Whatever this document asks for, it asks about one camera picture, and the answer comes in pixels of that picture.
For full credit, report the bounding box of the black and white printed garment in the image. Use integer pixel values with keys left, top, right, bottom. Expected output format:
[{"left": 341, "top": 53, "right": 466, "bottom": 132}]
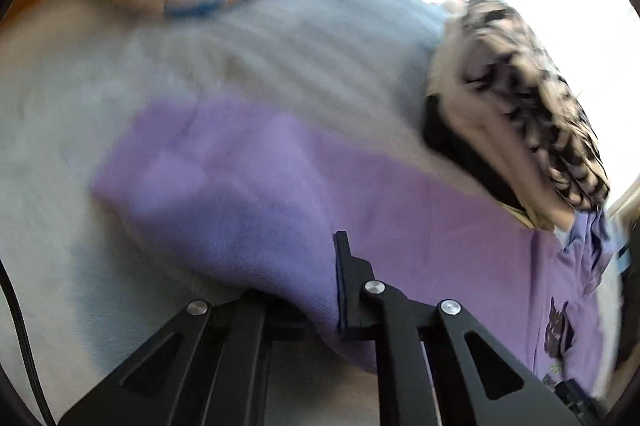
[{"left": 440, "top": 0, "right": 611, "bottom": 213}]

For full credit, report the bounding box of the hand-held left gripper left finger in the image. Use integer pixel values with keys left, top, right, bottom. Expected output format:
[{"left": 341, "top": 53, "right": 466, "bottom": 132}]
[{"left": 57, "top": 289, "right": 307, "bottom": 426}]

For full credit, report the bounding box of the black cable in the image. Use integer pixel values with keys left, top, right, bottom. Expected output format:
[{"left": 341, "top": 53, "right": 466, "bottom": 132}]
[{"left": 0, "top": 259, "right": 56, "bottom": 426}]

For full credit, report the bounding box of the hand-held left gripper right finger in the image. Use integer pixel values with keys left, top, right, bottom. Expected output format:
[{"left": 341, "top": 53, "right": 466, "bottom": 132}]
[{"left": 334, "top": 231, "right": 581, "bottom": 426}]

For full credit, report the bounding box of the cream folded garment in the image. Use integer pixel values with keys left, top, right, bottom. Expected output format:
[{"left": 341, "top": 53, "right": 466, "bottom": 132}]
[{"left": 430, "top": 21, "right": 576, "bottom": 232}]

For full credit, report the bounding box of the grey bed blanket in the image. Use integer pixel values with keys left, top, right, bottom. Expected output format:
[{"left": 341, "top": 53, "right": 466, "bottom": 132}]
[{"left": 0, "top": 0, "right": 626, "bottom": 426}]

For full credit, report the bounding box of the purple hoodie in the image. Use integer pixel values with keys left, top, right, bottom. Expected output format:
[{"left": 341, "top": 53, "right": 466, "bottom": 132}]
[{"left": 90, "top": 99, "right": 613, "bottom": 399}]

